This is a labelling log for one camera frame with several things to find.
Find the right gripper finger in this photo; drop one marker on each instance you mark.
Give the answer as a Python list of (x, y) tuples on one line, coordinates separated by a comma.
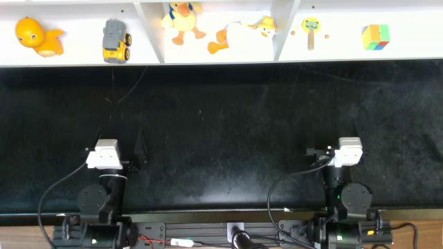
[(355, 131), (314, 150)]

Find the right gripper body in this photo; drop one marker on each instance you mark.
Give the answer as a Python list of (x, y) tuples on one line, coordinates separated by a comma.
[(326, 160)]

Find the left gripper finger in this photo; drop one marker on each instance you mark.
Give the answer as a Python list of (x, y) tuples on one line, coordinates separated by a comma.
[(99, 134), (141, 150)]

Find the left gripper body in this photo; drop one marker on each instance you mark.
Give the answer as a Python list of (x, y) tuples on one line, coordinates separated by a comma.
[(128, 166)]

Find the many-coloured puzzle cube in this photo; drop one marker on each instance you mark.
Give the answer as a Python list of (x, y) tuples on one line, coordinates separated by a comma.
[(375, 36)]

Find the yellow rattle drum toy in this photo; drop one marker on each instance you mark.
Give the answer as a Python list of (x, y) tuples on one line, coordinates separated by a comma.
[(311, 26)]

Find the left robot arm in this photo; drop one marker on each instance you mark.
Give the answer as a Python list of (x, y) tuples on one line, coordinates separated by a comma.
[(91, 198)]

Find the grey and yellow toy truck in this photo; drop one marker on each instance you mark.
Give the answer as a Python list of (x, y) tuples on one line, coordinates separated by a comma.
[(115, 38)]

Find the white shelf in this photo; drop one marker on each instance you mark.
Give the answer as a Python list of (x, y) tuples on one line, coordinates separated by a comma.
[(415, 48)]

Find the orange rubber toy figure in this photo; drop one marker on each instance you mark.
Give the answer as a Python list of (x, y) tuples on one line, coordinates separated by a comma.
[(33, 34)]

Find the white plush goose yellow hat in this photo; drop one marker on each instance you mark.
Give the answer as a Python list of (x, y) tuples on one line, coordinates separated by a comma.
[(242, 38)]

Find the yellow plush duck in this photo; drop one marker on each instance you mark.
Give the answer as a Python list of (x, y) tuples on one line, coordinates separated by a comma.
[(183, 20)]

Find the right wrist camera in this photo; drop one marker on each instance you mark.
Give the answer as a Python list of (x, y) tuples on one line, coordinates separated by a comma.
[(347, 152)]

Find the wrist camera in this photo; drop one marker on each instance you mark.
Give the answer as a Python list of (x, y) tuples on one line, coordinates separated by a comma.
[(104, 155), (347, 152)]

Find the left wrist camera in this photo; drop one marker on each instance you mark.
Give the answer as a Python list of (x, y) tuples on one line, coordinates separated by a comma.
[(104, 155)]

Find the mounting rail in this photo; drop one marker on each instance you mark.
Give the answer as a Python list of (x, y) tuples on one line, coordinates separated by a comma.
[(207, 230)]

